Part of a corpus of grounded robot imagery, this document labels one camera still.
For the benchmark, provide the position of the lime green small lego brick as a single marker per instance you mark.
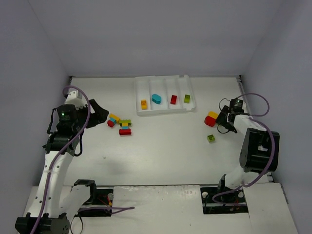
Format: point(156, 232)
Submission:
point(211, 138)

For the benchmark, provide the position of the red curved lego brick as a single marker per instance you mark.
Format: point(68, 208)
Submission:
point(173, 100)

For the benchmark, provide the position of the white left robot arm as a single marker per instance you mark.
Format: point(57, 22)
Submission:
point(48, 214)

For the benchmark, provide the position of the white divided sorting tray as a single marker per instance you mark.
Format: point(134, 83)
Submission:
point(165, 86)

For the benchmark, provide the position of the long lime green lego brick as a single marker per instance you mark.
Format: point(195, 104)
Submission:
point(125, 121)

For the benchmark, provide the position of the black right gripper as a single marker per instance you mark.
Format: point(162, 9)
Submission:
point(223, 117)

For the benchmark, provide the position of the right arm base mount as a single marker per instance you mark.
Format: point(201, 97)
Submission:
point(231, 203)

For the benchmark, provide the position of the red rounded lego brick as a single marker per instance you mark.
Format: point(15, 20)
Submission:
point(210, 121)

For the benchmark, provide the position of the yellow rounded lego brick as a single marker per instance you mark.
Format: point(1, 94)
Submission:
point(213, 114)

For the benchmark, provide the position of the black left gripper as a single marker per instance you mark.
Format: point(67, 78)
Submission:
point(92, 113)

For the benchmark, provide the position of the long yellow lego brick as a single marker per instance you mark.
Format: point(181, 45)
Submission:
point(114, 117)

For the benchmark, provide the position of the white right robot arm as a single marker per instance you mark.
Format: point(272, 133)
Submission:
point(260, 149)

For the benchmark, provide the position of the lime green square lego brick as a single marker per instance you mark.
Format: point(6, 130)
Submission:
point(187, 99)

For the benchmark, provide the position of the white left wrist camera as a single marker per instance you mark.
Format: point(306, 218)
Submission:
point(73, 97)

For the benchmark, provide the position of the yellow curved lego brick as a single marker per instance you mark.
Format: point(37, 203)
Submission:
point(144, 105)

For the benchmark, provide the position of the teal rounded lego brick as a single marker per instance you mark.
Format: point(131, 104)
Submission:
point(156, 98)

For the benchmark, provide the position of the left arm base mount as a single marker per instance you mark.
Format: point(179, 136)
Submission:
point(99, 197)

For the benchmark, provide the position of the small red lego brick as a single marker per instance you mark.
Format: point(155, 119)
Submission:
point(111, 123)

